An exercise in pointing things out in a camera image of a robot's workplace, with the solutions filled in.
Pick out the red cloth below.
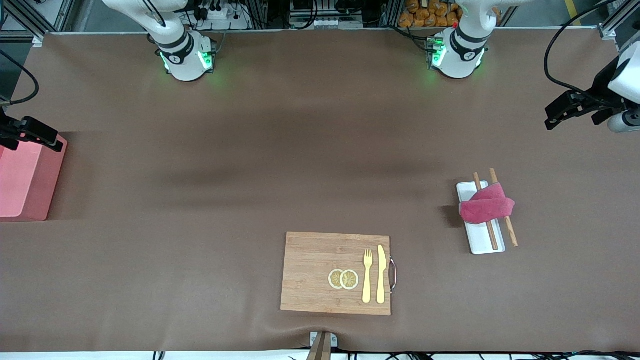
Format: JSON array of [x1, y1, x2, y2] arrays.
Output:
[[459, 182, 516, 225]]

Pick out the pink plastic box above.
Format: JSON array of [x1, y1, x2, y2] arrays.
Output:
[[0, 132, 69, 223]]

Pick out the light brown chopstick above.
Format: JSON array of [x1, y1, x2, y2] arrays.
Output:
[[489, 168, 519, 248]]

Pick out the dark brown chopstick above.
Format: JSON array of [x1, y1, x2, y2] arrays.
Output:
[[473, 172, 500, 251]]

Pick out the white rectangular tray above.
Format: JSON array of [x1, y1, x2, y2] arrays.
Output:
[[456, 180, 507, 256]]

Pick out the pile of orange snack packs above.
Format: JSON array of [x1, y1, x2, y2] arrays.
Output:
[[398, 0, 463, 29]]

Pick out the white power strip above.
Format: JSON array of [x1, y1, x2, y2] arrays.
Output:
[[192, 0, 251, 32]]

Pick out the yellow plastic knife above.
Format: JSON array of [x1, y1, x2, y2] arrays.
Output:
[[376, 244, 387, 305]]

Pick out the yellow plastic fork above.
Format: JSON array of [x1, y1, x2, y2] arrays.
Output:
[[362, 248, 374, 304]]

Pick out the wooden cutting board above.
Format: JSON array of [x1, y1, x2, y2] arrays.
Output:
[[280, 231, 398, 317]]

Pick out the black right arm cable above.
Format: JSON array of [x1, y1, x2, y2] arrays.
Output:
[[0, 0, 167, 107]]

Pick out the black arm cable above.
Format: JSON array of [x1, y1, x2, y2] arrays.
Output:
[[544, 0, 620, 96], [0, 0, 167, 107]]

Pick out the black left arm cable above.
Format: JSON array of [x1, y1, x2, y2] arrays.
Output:
[[544, 0, 620, 96]]

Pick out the grey metal mount bracket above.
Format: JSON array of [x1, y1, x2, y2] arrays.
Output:
[[309, 331, 339, 349]]

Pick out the brown wooden mount bar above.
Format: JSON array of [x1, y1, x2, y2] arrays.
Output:
[[306, 332, 332, 360]]

